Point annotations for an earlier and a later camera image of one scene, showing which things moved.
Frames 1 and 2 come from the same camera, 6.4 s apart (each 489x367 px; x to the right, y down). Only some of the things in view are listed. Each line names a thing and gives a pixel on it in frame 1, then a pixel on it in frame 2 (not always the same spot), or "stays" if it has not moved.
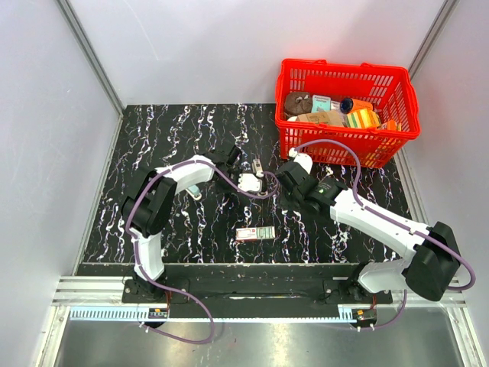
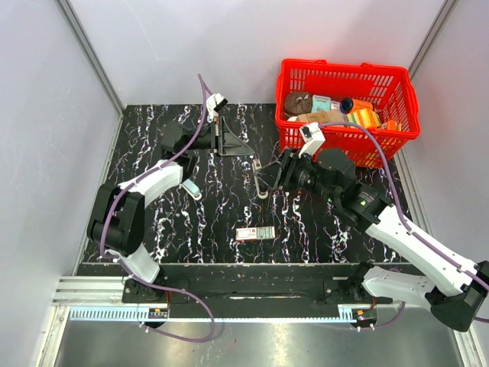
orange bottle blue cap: [348, 105] stays
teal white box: [320, 103] stays
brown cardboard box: [328, 118] stays
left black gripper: [221, 190] to [230, 144]
